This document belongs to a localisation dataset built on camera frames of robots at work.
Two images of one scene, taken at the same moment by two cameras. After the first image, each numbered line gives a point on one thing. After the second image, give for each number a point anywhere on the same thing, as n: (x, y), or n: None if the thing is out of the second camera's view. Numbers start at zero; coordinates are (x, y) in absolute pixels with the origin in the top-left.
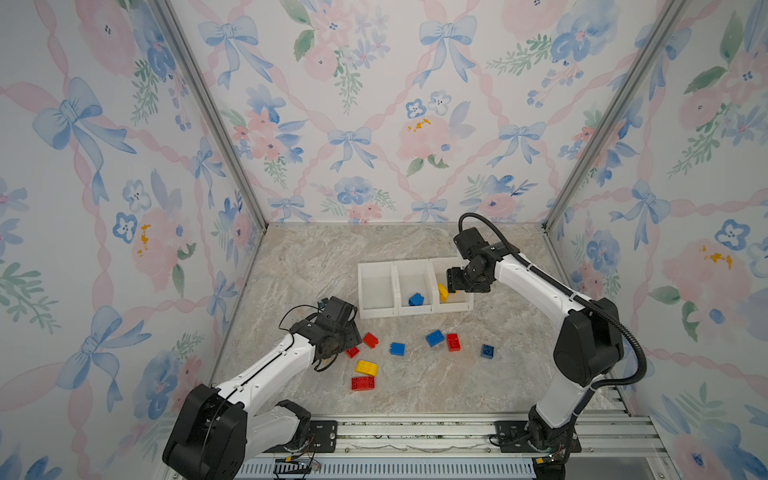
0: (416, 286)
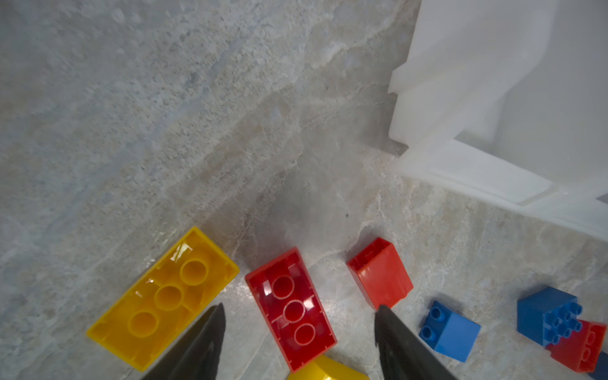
0: (507, 100)
